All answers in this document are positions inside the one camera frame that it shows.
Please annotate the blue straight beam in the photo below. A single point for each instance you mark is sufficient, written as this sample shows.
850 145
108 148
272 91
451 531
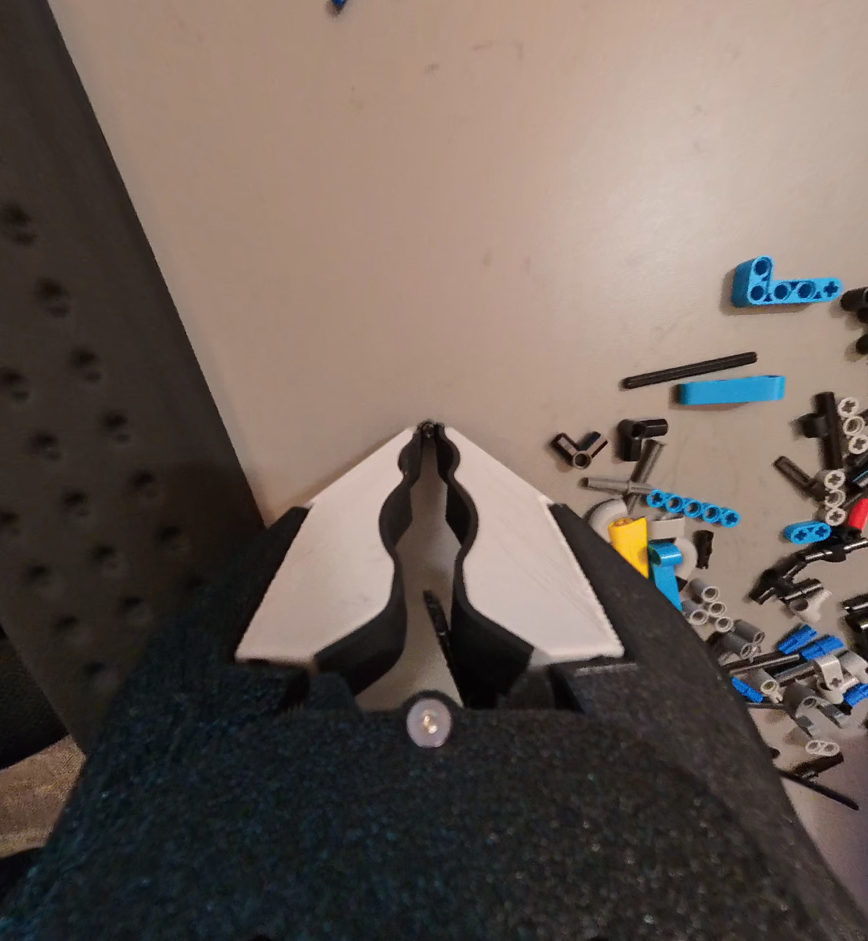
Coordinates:
731 389

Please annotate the blue L-shaped beam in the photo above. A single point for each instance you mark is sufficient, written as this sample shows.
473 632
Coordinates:
761 283

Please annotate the grey desk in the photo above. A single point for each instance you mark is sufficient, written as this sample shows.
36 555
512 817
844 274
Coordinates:
441 220

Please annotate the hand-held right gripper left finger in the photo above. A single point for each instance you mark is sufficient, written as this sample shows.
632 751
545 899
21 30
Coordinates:
324 581

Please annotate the pile of small brick parts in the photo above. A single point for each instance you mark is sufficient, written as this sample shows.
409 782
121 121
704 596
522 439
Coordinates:
809 603

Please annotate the long black axle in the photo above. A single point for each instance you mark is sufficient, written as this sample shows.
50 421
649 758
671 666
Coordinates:
691 370

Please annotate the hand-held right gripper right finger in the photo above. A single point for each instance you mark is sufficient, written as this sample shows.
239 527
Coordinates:
537 581

